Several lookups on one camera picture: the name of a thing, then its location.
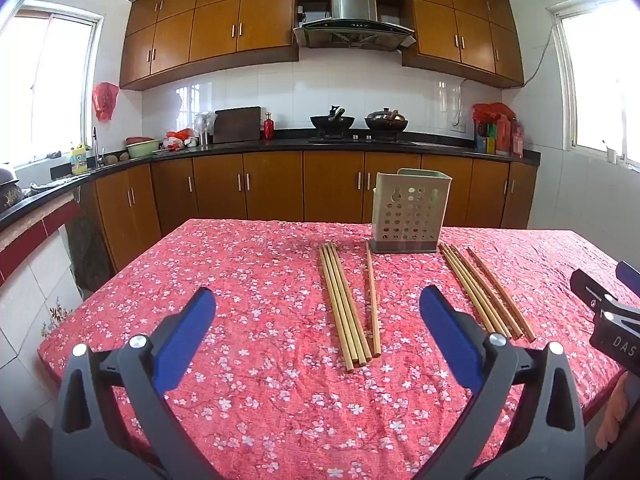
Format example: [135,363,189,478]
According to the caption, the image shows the group of condiment bottles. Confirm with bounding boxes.
[475,116,525,158]

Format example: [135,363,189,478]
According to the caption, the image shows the red floral tablecloth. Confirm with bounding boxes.
[37,217,640,480]

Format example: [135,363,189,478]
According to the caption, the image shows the steel cup with plastic bag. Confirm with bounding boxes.
[194,111,218,147]

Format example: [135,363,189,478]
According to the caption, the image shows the black kitchen countertop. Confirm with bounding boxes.
[0,129,542,231]

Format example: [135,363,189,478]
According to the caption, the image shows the red and white plastic bags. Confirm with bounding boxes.
[162,129,198,152]

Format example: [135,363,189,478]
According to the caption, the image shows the perforated beige chopstick holder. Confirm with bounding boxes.
[369,167,453,255]

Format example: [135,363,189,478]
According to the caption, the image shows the dark sack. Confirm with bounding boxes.
[67,215,112,292]

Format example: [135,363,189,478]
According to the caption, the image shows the dark wooden cutting board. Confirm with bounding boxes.
[213,106,262,144]

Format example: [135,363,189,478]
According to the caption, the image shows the aluminium frame window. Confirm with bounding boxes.
[0,0,103,171]
[547,0,640,171]

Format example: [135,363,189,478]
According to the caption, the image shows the black wok with lid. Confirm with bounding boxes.
[364,107,409,131]

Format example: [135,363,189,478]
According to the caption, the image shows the red hanging plastic bag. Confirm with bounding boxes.
[92,82,120,122]

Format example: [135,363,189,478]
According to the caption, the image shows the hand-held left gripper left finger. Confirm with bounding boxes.
[52,287,221,480]

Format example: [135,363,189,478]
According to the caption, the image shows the person's right hand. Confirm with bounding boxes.
[596,374,632,452]

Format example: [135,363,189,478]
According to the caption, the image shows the wooden base cabinets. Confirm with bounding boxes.
[80,150,538,273]

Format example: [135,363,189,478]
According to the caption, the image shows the steel range hood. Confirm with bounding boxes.
[292,0,417,51]

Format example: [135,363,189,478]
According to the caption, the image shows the gas stove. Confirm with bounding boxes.
[307,129,416,144]

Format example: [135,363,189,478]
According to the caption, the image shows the green basin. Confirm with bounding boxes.
[125,136,162,159]

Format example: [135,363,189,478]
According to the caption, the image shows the wooden wall cabinet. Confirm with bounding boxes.
[402,0,525,88]
[119,0,300,92]

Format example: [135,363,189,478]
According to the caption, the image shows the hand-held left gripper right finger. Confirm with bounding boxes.
[415,285,586,480]

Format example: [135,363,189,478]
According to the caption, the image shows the yellow detergent bottle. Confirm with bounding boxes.
[70,142,90,176]

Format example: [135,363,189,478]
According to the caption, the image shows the dark clay pot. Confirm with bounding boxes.
[0,167,22,212]

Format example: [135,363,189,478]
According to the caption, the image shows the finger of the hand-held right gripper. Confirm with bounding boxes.
[616,260,640,293]
[570,269,623,318]

